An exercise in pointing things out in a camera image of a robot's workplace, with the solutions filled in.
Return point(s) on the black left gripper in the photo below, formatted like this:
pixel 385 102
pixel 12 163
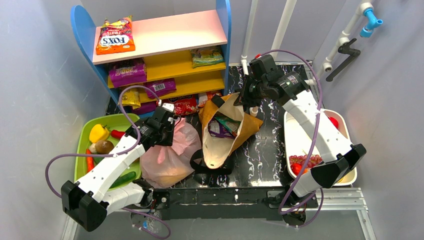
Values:
pixel 166 133

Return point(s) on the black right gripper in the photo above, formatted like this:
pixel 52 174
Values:
pixel 250 91

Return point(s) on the pink plastic grocery bag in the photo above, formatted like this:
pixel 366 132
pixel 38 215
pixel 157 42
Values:
pixel 164 166

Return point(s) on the teal Fox's candy bag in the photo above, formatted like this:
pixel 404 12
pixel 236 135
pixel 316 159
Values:
pixel 231 125

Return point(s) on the brown Trader Joe's tote bag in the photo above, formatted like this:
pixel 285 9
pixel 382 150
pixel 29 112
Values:
pixel 213 156

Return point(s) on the purple Fox's candy bag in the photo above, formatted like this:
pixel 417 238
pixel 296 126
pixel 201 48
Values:
pixel 216 130

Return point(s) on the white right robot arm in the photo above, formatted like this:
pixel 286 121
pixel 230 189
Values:
pixel 339 155

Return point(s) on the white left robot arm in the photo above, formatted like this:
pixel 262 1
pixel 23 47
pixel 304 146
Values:
pixel 89 200

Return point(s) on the bottom magenta snack bag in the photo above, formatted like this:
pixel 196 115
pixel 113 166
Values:
pixel 145 108

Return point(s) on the red Kopiko snack bag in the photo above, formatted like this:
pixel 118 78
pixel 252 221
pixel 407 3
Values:
pixel 184 105

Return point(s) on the green yellow snack bag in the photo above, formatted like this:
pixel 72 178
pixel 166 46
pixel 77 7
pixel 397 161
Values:
pixel 206 56

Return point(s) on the magenta Toor snack bag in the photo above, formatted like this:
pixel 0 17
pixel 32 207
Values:
pixel 127 72

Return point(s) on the orange Fox's candy bag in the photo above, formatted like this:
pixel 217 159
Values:
pixel 116 37

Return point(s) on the green vegetable tray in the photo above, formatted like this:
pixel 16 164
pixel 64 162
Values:
pixel 113 122

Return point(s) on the red chili pepper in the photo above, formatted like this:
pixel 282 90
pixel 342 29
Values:
pixel 116 134

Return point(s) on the small magenta snack packet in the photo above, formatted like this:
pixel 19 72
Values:
pixel 160 87

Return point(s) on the orange white snack packet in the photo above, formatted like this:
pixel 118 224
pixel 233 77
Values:
pixel 206 96

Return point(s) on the brown mushroom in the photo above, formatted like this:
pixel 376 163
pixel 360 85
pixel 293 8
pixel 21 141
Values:
pixel 102 147

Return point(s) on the green cucumber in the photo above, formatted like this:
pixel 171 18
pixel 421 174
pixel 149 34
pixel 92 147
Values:
pixel 128 177

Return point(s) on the yellow bell pepper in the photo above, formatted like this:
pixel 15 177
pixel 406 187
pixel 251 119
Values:
pixel 98 133

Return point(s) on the blue pink yellow shelf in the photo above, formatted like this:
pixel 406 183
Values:
pixel 164 43

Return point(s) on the orange carrot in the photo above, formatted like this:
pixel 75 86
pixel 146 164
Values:
pixel 89 161

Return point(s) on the red apple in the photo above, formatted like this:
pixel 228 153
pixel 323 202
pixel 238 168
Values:
pixel 334 121

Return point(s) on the red strawberry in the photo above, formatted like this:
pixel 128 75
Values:
pixel 296 168

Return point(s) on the red grape bunch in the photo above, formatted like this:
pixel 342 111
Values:
pixel 300 159

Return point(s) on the blue pipe fitting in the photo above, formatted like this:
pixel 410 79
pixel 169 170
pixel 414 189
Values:
pixel 372 24

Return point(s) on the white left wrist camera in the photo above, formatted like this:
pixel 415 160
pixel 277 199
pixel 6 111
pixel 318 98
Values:
pixel 168 106

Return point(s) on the white PVC pipe frame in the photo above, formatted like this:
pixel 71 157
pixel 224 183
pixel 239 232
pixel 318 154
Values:
pixel 365 8

